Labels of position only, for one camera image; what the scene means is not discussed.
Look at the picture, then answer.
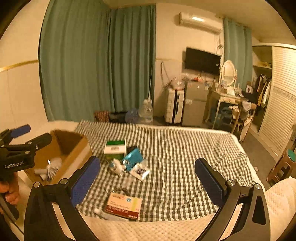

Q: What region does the large water bottle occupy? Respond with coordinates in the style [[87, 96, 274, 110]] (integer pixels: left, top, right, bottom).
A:
[[138, 99, 154, 123]]

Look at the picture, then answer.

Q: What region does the green white carton box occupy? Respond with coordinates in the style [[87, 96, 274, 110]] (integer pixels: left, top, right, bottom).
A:
[[104, 140, 126, 161]]

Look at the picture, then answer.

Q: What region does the brown patterned bag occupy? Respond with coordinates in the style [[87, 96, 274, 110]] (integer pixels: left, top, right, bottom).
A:
[[94, 111, 109, 123]]

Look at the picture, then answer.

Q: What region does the brown cardboard box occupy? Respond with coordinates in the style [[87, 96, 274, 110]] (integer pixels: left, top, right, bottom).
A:
[[25, 130, 92, 185]]

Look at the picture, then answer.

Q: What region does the dark-edged white pouch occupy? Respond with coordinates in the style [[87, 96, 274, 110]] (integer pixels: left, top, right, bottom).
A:
[[46, 157, 62, 180]]

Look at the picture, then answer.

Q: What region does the small wooden stool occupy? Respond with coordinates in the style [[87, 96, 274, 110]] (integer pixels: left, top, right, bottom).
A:
[[266, 149, 295, 186]]

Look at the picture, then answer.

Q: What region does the white plush toy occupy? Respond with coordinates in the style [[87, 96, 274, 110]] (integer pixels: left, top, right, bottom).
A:
[[109, 158, 126, 177]]

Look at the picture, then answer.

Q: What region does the white quilted mattress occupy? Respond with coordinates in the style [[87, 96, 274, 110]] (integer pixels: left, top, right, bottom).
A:
[[14, 120, 296, 241]]

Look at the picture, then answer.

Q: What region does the green curtain left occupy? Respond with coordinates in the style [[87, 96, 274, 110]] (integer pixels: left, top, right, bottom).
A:
[[38, 1, 157, 121]]

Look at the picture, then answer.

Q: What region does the red white medicine box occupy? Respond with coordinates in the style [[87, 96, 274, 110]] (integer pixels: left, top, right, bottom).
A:
[[103, 192, 142, 220]]

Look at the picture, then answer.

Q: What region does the white suitcase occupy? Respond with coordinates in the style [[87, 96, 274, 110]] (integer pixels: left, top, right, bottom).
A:
[[164, 88, 185, 124]]

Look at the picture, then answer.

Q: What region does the green curtain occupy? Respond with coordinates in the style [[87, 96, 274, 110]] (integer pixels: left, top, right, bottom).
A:
[[38, 1, 157, 121], [223, 18, 253, 91]]

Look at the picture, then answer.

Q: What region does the white cylindrical tube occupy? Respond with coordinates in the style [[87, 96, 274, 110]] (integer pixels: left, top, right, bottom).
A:
[[34, 168, 52, 181]]

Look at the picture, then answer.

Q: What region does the small silver sachet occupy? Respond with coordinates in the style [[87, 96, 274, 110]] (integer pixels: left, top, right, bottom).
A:
[[129, 163, 150, 181]]

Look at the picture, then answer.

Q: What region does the green curtain right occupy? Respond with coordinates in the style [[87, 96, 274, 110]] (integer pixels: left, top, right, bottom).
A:
[[223, 18, 253, 91]]

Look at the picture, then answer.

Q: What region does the white air conditioner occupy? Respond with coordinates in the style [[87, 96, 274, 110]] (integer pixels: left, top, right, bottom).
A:
[[179, 12, 223, 35]]

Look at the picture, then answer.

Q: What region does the white dressing table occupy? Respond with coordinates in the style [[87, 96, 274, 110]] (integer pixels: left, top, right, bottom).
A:
[[205, 90, 247, 129]]

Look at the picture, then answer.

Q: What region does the white louvered wardrobe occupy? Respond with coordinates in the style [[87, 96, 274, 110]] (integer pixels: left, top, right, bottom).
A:
[[252, 43, 295, 161]]

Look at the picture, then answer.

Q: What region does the green checkered cloth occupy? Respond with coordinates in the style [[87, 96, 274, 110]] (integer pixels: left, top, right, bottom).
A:
[[75, 120, 259, 221]]

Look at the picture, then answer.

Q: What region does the wooden chair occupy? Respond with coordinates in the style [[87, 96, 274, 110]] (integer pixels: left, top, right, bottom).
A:
[[231, 101, 257, 142]]

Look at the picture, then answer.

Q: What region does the person's left hand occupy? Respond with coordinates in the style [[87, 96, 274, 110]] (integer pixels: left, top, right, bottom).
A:
[[1, 173, 20, 205]]

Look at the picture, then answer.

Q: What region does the blue foil packet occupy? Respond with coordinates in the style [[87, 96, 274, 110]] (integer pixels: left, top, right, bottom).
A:
[[122, 148, 144, 172]]

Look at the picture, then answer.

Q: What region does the grey mini fridge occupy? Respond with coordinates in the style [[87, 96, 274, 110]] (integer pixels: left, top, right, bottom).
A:
[[182, 81, 209, 127]]

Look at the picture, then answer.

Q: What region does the white ointment tube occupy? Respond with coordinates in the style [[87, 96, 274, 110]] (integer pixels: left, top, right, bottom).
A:
[[93, 208, 129, 221]]

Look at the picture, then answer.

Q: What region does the oval vanity mirror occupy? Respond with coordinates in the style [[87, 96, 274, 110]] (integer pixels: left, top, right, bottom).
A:
[[219, 60, 237, 87]]

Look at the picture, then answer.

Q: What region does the wall mounted television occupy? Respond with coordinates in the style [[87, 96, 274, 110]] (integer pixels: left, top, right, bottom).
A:
[[184, 47, 221, 75]]

